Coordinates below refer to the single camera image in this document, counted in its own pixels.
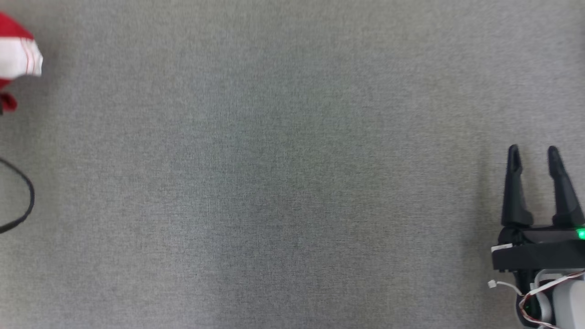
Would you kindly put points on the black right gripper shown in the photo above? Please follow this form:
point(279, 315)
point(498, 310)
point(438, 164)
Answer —
point(539, 251)

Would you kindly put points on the grey fabric sofa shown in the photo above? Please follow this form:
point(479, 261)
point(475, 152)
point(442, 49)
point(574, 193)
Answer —
point(274, 183)

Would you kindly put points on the red and white shirt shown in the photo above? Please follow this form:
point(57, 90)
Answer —
point(13, 59)

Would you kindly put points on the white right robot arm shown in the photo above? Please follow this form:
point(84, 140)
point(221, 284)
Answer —
point(569, 301)

